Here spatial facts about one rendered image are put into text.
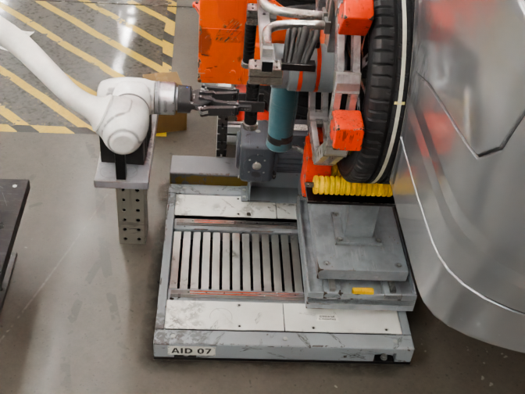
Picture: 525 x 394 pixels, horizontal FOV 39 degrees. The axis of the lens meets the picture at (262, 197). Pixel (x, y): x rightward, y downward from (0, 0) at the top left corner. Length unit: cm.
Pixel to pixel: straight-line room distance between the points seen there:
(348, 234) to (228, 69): 72
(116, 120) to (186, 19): 251
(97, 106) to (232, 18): 85
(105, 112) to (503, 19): 99
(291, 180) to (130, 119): 120
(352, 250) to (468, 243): 111
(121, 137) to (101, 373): 87
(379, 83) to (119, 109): 65
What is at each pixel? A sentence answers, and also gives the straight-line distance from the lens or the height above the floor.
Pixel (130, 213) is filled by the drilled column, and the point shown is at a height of 15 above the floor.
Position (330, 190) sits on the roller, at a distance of 229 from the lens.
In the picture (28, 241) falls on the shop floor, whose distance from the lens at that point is 287.
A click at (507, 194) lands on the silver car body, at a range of 133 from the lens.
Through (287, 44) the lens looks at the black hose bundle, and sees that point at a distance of 195.
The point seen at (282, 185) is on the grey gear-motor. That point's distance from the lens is 294.
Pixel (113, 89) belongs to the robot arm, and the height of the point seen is 87.
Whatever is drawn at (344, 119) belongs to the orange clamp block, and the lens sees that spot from 193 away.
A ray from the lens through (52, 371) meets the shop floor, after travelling 245.
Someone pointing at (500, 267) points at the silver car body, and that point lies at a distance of 142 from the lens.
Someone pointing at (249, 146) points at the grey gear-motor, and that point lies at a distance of 262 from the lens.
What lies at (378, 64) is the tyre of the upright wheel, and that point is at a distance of 191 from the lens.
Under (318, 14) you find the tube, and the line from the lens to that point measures 215.
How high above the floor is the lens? 193
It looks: 39 degrees down
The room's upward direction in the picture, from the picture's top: 6 degrees clockwise
